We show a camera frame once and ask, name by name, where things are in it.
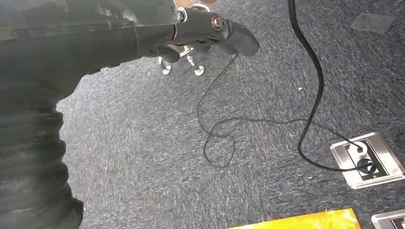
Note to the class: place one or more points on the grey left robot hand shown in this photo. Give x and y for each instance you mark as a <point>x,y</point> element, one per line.
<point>95,34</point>

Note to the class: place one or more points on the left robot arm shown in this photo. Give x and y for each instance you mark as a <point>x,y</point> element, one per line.
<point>28,164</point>

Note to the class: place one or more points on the chrome chair base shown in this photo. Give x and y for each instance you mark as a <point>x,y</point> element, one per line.
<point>198,70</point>

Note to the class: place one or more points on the clear tape patch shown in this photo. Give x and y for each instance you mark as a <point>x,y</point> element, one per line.
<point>373,22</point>

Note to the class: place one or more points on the yellow floor tape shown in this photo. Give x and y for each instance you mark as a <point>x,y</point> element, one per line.
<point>303,221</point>

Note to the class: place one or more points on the steel floor socket with plugs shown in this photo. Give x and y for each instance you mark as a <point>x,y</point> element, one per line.
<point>379,158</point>

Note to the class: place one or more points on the steel floor socket, closed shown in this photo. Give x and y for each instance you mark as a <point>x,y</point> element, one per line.
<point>390,219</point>

